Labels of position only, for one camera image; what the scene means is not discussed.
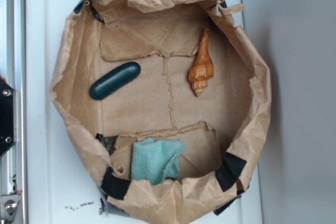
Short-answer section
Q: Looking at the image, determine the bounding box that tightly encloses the white plastic board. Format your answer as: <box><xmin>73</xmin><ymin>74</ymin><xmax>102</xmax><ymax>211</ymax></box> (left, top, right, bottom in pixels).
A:
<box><xmin>25</xmin><ymin>0</ymin><xmax>264</xmax><ymax>224</ymax></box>

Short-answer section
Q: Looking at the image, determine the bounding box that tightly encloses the black metal bracket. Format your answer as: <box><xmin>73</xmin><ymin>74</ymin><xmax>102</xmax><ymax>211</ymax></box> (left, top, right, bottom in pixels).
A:
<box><xmin>0</xmin><ymin>77</ymin><xmax>15</xmax><ymax>158</ymax></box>

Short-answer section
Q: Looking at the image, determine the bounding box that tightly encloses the dark green oblong capsule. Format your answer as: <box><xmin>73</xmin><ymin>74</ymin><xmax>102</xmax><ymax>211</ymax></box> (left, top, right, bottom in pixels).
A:
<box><xmin>89</xmin><ymin>61</ymin><xmax>141</xmax><ymax>100</ymax></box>

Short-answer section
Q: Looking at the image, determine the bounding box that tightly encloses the light teal folded cloth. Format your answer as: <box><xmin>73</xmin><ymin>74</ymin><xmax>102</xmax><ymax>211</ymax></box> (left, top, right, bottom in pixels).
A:
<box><xmin>131</xmin><ymin>137</ymin><xmax>185</xmax><ymax>185</ymax></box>

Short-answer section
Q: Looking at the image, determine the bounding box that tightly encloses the orange spiral sea shell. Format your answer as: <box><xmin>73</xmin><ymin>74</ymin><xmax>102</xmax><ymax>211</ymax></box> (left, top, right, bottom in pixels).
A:
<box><xmin>188</xmin><ymin>28</ymin><xmax>214</xmax><ymax>97</ymax></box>

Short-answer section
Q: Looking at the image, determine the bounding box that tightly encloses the brown paper bag tray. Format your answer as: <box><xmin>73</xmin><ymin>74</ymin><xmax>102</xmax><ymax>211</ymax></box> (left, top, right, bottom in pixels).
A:
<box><xmin>50</xmin><ymin>0</ymin><xmax>271</xmax><ymax>223</ymax></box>

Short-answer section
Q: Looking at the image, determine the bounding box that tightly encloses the aluminium frame rail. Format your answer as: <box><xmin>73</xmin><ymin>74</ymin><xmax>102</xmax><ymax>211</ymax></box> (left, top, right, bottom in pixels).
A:
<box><xmin>1</xmin><ymin>0</ymin><xmax>28</xmax><ymax>223</ymax></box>

